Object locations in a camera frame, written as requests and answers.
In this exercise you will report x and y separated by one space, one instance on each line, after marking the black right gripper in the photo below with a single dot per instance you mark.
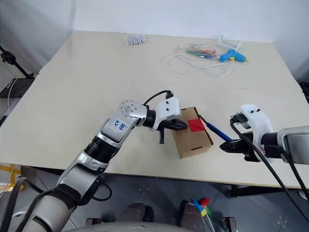
251 154

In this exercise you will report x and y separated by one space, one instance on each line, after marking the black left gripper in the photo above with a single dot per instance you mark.
165 124

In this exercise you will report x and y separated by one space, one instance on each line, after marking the blue pen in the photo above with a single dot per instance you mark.
218 131

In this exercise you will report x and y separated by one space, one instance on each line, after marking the brown cardboard box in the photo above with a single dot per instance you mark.
193 142

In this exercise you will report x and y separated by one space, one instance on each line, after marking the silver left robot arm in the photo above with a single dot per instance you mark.
108 142

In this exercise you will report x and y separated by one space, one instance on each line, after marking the red tape patch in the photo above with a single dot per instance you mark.
196 125

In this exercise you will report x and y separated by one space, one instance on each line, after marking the colourful feather toy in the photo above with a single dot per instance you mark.
204 203

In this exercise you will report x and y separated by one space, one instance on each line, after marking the small dark metal block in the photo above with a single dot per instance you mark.
229 222
93 222

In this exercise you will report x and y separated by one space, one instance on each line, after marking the clear bag of colourful tools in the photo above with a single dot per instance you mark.
201 52

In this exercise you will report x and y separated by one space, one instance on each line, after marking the blue hot glue gun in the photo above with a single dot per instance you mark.
231 56

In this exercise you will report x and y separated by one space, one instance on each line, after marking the grey robot torso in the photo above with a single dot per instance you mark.
125 227

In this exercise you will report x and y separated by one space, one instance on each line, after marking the dark floor mat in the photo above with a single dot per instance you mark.
17 88

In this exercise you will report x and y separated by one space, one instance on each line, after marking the black tripod stand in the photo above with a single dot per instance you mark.
14 61

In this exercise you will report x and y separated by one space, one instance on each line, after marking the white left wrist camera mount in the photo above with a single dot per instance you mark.
167 108

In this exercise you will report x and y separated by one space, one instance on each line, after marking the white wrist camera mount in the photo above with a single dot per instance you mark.
167 108
260 120

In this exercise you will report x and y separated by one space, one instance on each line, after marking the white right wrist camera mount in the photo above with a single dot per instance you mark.
260 120

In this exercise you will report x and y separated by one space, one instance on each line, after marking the black table frame bar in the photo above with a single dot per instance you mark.
256 191

